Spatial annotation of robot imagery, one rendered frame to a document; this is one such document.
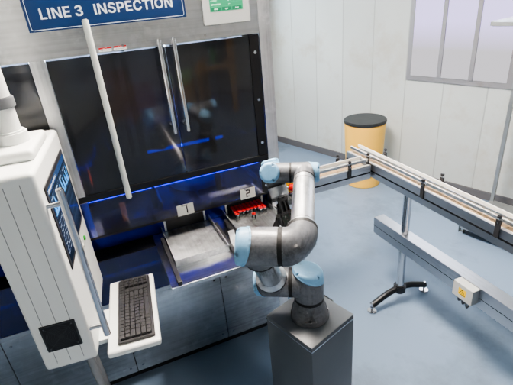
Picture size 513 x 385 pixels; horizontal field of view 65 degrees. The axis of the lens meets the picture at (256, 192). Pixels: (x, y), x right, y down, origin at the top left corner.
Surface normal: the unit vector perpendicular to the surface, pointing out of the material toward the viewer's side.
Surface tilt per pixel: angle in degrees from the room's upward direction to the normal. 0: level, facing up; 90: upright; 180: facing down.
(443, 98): 90
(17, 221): 90
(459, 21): 90
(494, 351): 0
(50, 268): 90
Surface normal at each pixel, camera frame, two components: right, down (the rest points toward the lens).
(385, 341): -0.08, -0.90
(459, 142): -0.76, 0.34
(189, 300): 0.39, 0.37
